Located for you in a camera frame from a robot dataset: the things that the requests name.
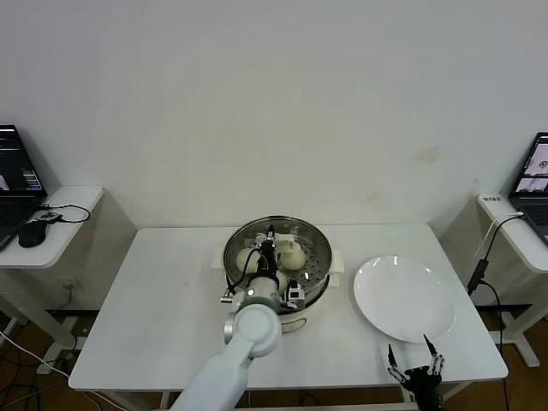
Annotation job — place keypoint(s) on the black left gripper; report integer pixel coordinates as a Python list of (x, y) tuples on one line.
[(267, 261)]

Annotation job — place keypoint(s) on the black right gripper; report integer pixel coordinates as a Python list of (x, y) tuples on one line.
[(424, 383)]

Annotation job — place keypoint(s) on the white steamed baozi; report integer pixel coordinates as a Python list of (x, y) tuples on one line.
[(243, 259), (294, 259), (282, 280)]

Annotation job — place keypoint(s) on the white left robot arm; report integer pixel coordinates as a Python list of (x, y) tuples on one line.
[(252, 329)]

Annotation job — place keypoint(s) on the steel steamer basket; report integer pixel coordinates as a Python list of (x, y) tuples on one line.
[(338, 261)]

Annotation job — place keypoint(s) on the white round plate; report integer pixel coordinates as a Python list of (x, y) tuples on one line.
[(402, 299)]

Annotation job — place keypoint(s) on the cream electric cooker base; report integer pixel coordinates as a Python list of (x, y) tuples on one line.
[(299, 319)]

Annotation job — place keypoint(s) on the white side table with label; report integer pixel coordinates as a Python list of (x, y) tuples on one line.
[(520, 252)]

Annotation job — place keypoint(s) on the grey laptop with image windows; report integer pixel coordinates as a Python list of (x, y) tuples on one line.
[(533, 210)]

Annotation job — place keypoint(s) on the white side table with mouse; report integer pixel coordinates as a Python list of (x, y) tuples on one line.
[(73, 201)]

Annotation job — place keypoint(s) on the black usb hub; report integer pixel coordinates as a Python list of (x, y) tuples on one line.
[(49, 217)]

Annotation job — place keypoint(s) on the black computer mouse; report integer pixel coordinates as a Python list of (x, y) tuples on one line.
[(31, 235)]

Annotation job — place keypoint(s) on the black laptop with dark screen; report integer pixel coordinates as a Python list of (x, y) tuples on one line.
[(17, 171)]

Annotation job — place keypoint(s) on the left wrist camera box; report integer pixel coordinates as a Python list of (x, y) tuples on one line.
[(295, 295)]

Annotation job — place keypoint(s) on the white wall outlet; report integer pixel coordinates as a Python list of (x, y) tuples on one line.
[(70, 284)]

